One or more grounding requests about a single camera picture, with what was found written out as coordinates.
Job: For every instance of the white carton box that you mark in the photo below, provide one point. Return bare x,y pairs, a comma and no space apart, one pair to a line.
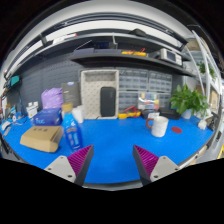
78,114

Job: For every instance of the purple plastic bag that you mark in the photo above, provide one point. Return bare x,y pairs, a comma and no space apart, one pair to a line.
51,98

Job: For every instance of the flat round red coaster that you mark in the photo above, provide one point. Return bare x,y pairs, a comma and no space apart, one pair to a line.
176,130

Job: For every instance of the dark grey upright box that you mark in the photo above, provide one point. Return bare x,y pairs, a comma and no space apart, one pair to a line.
71,94

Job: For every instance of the blue carton box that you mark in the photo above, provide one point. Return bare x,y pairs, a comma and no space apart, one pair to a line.
46,117

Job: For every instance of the black rectangular speaker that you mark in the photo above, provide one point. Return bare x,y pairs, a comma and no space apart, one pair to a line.
108,101

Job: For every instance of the black box with white label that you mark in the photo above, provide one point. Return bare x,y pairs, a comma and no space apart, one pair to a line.
148,114

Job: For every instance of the small white carton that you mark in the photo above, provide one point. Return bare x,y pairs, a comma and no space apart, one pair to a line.
32,110

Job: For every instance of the white shelf unit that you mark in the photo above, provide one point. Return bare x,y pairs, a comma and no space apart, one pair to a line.
208,66

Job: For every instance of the blue drink bottle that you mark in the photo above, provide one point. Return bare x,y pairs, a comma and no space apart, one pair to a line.
72,131

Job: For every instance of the grey small-parts drawer cabinet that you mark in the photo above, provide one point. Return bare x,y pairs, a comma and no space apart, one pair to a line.
128,99
165,99
160,82
133,80

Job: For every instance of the yellow multimeter with red leads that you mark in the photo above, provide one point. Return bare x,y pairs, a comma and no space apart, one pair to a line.
128,115

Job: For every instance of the dark overhead workbench shelf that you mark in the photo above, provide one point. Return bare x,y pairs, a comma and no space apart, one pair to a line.
100,56

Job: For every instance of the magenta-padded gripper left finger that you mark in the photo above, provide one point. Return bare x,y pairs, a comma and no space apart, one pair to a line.
63,166

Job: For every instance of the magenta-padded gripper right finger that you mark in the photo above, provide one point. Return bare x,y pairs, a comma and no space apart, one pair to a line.
161,166

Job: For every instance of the white power adapter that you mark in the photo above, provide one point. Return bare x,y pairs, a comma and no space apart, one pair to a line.
202,124

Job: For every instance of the brown cardboard box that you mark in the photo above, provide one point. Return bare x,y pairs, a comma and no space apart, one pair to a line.
41,138

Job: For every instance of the green potted plant, white pot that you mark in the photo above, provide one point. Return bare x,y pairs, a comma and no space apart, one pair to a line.
186,100

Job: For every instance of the plain black box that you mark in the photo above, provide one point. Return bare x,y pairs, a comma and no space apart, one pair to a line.
169,114

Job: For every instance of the drawer cabinet with coloured drawers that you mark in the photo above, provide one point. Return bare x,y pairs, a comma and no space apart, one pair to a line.
149,99

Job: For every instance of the beige perforated tray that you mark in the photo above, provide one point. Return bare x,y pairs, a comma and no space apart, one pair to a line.
91,96

